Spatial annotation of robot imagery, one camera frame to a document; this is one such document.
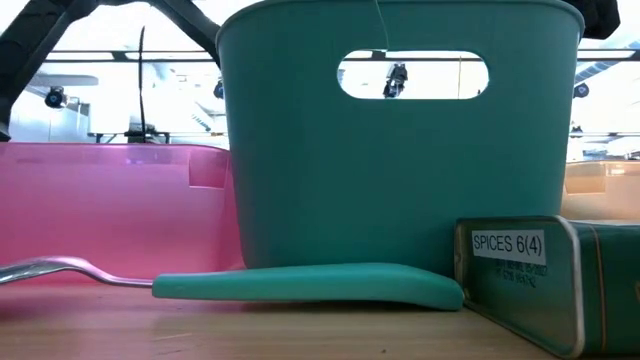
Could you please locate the black table clamp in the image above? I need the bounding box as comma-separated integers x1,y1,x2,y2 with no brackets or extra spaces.
123,127,170,147

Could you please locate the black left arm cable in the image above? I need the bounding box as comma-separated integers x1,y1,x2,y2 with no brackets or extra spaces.
137,24,148,145

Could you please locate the green spice tin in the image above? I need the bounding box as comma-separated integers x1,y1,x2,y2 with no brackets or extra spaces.
453,215,640,360

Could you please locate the orange translucent plastic bin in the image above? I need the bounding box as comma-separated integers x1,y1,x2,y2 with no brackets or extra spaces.
559,159,640,222

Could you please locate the teal plastic bin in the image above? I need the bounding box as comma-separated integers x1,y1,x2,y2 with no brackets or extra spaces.
215,0,586,275

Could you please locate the black ceiling light rail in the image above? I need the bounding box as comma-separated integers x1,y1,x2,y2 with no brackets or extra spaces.
44,48,640,63

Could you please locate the pink translucent plastic bin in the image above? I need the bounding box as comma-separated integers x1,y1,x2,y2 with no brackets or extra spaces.
0,142,246,287

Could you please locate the teal-handled metal spoon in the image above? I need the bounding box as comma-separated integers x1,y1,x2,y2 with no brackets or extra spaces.
0,255,465,312

